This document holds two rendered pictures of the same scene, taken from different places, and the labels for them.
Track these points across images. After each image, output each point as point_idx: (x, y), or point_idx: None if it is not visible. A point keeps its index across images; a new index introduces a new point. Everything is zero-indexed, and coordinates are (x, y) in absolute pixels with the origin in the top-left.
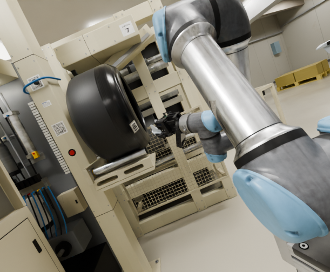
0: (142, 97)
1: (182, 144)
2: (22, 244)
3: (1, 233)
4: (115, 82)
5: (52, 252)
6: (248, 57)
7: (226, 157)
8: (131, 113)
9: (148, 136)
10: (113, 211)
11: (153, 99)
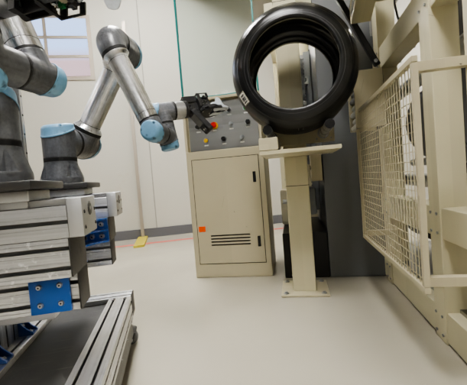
0: (414, 21)
1: (202, 130)
2: (244, 168)
3: (237, 153)
4: (240, 46)
5: (264, 189)
6: (112, 69)
7: (162, 149)
8: (240, 83)
9: (299, 113)
10: (286, 189)
11: (422, 25)
